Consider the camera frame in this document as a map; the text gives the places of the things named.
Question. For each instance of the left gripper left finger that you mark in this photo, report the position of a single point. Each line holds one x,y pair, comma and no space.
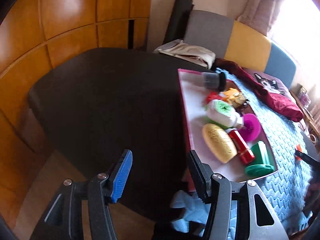
118,177

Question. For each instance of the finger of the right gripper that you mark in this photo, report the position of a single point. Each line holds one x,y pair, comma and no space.
311,161

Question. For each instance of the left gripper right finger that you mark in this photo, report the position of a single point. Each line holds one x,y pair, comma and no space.
200,176

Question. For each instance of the orange linked cubes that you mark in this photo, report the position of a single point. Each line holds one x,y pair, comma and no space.
298,152

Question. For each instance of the yellow oval perforated object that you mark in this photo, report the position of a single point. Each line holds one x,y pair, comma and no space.
219,142

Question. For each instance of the red metallic cylinder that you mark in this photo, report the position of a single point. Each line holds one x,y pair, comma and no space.
245,154

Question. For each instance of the white green plug-in device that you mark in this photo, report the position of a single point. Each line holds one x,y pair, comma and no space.
224,115

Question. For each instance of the magenta plastic cup toy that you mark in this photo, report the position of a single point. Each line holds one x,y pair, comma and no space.
251,128

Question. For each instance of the red puzzle piece block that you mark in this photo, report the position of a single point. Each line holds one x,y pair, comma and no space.
213,96

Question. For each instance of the dark brown gold ornament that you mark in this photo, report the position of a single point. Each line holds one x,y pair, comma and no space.
239,102

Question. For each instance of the orange toy car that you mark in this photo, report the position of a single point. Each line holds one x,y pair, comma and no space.
230,94

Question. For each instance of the black grey cylinder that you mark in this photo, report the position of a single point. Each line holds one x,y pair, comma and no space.
215,81

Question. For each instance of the person's right hand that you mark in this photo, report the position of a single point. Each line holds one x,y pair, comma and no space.
312,197

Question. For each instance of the blue foam puzzle mat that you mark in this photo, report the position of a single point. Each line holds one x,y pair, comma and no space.
283,178

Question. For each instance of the wooden side table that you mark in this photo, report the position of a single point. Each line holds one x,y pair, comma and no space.
310,122

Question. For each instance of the pink shallow cardboard box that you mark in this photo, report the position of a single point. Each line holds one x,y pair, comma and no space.
194,106

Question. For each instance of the purple box on table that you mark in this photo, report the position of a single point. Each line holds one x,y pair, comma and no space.
303,97

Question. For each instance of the cat print pillow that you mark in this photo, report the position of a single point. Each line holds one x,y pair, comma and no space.
270,83

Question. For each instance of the beige canvas bag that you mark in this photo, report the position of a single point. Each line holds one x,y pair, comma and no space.
195,54

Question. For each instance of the grey yellow blue headboard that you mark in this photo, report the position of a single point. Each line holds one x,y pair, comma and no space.
237,42

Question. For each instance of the black rolled mat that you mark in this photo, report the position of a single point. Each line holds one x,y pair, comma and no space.
178,20

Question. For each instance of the wooden wardrobe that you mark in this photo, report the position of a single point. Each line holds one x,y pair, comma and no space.
37,36

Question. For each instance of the pink curtain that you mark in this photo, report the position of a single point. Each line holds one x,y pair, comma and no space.
260,14

